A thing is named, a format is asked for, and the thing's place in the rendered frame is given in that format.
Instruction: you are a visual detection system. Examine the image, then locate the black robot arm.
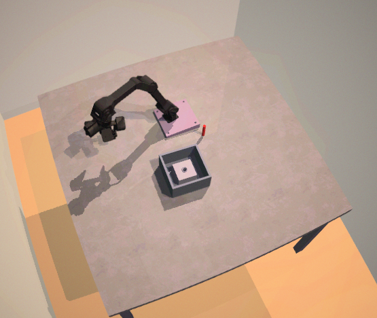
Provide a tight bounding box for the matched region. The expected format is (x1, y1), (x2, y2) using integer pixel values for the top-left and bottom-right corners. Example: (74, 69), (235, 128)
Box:
(84, 75), (179, 142)

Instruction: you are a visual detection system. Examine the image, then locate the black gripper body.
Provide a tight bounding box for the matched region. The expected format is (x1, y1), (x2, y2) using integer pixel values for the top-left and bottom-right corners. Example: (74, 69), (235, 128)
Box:
(84, 116), (126, 130)

